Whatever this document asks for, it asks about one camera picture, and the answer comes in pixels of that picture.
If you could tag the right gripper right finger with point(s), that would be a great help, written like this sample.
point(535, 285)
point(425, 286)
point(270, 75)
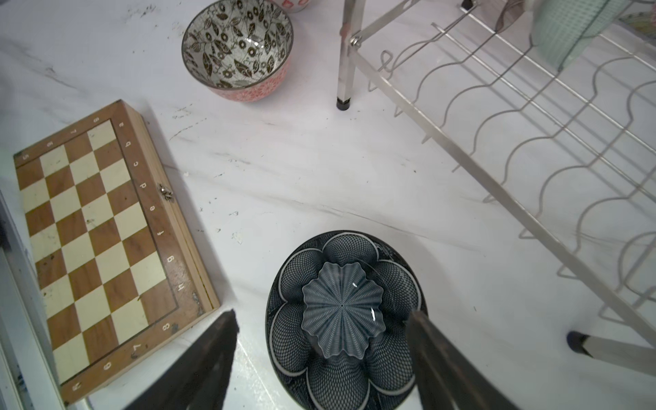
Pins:
point(444, 377)

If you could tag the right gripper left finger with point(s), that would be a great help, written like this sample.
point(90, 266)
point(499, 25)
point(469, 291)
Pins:
point(199, 379)

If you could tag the dark petal pattern bowl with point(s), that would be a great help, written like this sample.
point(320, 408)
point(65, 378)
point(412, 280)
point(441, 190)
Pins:
point(336, 323)

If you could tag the steel wire dish rack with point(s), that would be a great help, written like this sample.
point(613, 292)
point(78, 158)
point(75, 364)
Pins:
point(569, 155)

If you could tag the mint green bowl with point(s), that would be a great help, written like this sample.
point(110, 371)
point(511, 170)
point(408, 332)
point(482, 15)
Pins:
point(562, 29)

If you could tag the blue patterned bowl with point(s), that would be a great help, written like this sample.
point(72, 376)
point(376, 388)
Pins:
point(292, 6)

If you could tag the wooden chessboard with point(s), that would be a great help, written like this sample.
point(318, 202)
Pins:
point(119, 274)

